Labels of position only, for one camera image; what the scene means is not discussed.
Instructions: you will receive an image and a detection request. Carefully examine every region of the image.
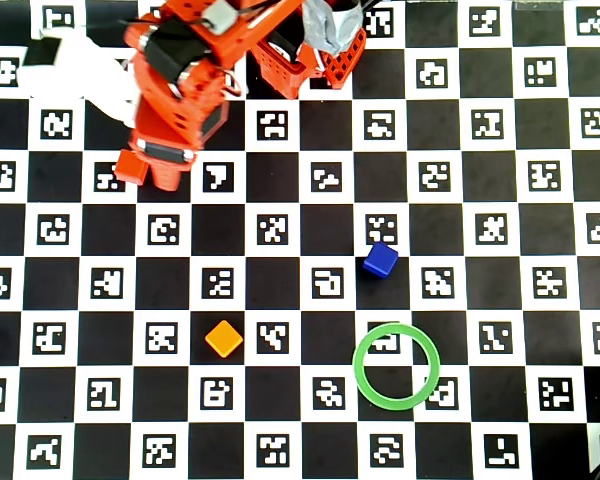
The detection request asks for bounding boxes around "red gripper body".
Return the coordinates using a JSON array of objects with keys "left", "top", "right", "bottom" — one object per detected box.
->
[{"left": 128, "top": 92, "right": 230, "bottom": 169}]

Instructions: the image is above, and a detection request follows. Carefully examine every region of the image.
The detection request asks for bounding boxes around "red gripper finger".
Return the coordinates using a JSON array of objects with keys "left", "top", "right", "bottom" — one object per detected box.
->
[{"left": 149, "top": 158, "right": 187, "bottom": 192}]

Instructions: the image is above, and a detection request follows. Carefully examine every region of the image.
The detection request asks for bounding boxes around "red cube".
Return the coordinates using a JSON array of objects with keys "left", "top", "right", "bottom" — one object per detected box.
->
[{"left": 113, "top": 148, "right": 150, "bottom": 187}]

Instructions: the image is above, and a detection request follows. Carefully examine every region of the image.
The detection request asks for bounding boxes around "orange cube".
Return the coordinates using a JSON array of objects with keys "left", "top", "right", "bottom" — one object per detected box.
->
[{"left": 204, "top": 319, "right": 244, "bottom": 359}]

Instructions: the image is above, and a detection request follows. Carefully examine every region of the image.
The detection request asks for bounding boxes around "blue cube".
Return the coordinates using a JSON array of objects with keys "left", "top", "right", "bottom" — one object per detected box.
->
[{"left": 362, "top": 241, "right": 400, "bottom": 279}]

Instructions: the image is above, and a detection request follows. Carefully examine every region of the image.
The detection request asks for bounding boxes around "small grey square block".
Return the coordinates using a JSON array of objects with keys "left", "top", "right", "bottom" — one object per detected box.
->
[{"left": 202, "top": 1, "right": 239, "bottom": 35}]

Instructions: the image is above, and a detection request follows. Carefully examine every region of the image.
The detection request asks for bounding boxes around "black white marker checkerboard mat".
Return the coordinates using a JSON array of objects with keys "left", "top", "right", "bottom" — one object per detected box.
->
[{"left": 0, "top": 0, "right": 600, "bottom": 480}]

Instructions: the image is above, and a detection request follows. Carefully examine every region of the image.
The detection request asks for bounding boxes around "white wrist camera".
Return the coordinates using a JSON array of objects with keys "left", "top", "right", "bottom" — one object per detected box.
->
[{"left": 19, "top": 34, "right": 139, "bottom": 129}]

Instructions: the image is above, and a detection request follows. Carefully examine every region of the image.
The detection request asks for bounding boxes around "grey duct tape patch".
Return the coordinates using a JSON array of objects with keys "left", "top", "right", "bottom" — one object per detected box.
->
[{"left": 301, "top": 0, "right": 367, "bottom": 57}]

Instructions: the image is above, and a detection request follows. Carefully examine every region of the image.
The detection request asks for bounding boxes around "green flat ring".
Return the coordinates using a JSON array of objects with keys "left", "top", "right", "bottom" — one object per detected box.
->
[{"left": 352, "top": 322, "right": 441, "bottom": 412}]

